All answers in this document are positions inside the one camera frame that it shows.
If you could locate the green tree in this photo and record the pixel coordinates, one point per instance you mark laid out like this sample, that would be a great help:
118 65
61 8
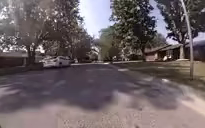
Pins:
106 43

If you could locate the grey asphalt road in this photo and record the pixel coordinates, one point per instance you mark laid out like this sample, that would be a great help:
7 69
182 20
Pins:
90 86

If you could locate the white car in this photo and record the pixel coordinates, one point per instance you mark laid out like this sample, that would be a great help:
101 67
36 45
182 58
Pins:
58 61

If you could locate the tall dark tree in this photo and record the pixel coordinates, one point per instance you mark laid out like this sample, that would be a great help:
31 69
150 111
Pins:
136 23

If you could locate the large tree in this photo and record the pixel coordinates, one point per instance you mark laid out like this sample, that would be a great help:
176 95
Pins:
176 16
31 53

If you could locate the grass lawn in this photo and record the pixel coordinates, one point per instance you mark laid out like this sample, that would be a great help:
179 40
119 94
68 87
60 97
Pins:
176 68

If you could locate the tall pale pole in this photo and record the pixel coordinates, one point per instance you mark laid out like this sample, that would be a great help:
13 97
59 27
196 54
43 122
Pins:
191 50

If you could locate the grass strip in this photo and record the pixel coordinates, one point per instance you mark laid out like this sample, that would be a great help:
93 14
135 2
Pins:
10 71

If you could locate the low building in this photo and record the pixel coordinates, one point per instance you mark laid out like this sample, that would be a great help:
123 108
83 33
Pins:
6 60

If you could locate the low house with dark roof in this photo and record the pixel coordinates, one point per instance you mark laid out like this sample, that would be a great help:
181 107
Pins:
200 50

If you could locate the pale concrete kerb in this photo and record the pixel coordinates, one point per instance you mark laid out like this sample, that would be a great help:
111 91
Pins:
197 105

